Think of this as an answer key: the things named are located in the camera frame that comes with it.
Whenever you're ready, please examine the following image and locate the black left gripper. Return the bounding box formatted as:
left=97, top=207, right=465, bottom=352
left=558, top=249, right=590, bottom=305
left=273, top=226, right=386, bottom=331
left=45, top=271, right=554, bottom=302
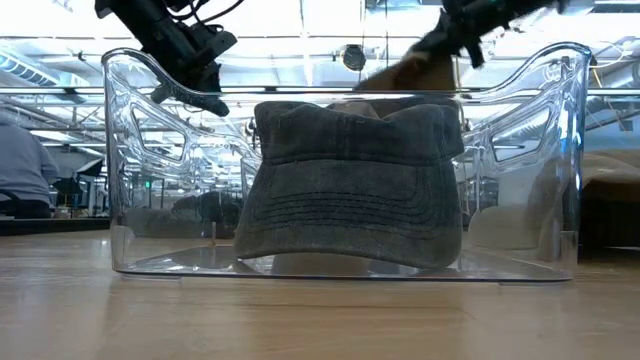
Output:
left=149, top=19, right=239, bottom=119

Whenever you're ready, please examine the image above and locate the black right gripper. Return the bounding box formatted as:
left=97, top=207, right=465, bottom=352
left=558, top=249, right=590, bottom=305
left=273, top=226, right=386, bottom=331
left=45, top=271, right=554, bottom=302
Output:
left=409, top=0, right=521, bottom=70

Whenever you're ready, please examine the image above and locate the beige baseball cap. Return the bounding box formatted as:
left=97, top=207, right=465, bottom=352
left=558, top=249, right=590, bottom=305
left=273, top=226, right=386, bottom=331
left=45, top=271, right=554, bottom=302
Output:
left=467, top=159, right=569, bottom=264
left=327, top=49, right=459, bottom=120

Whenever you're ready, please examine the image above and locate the dark grey baseball cap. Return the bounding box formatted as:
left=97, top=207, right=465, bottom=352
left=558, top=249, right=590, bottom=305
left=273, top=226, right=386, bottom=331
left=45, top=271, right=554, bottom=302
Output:
left=232, top=97, right=466, bottom=270

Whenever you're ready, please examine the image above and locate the round black ceiling fixture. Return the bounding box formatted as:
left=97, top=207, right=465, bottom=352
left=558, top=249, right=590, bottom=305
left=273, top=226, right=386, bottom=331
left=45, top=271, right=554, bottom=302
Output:
left=342, top=43, right=367, bottom=72

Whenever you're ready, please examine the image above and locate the person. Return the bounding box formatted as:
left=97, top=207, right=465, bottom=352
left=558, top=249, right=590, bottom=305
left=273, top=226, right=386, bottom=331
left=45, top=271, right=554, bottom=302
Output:
left=0, top=117, right=61, bottom=220

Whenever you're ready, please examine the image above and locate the black bench edge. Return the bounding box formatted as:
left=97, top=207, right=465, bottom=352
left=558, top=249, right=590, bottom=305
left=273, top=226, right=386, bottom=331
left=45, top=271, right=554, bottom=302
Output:
left=0, top=215, right=112, bottom=237

